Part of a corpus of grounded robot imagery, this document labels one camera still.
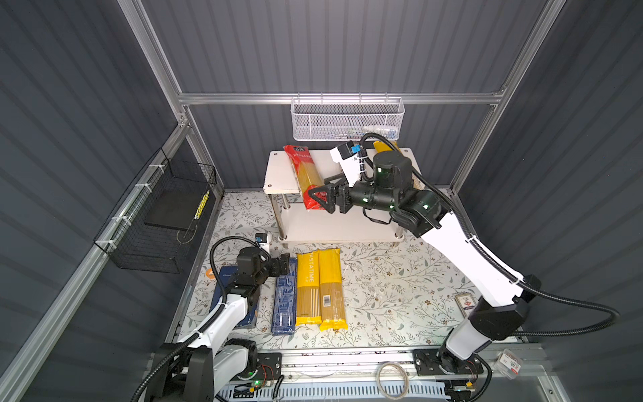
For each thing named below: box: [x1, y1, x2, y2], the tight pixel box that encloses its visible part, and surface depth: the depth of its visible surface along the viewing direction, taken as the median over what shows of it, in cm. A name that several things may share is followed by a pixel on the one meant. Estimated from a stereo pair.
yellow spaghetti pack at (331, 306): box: [318, 247, 349, 332], surface depth 88 cm
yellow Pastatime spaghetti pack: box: [295, 250, 323, 326], surface depth 88 cm
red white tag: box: [493, 348, 523, 380], surface depth 74 cm
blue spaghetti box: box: [271, 257, 298, 336], surface depth 84 cm
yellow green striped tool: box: [194, 190, 211, 221], surface depth 81 cm
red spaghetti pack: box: [282, 144, 329, 211], surface depth 78 cm
